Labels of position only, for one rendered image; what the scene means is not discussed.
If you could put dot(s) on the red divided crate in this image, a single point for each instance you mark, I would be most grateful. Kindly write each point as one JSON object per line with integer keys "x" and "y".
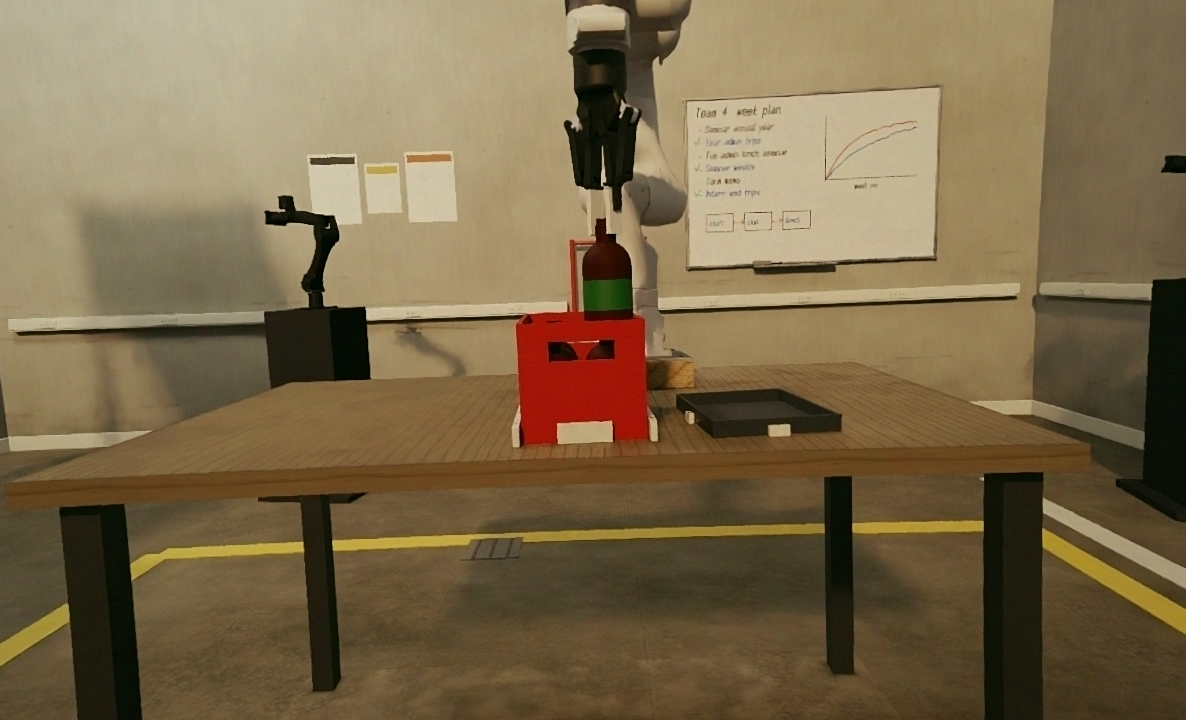
{"x": 581, "y": 390}

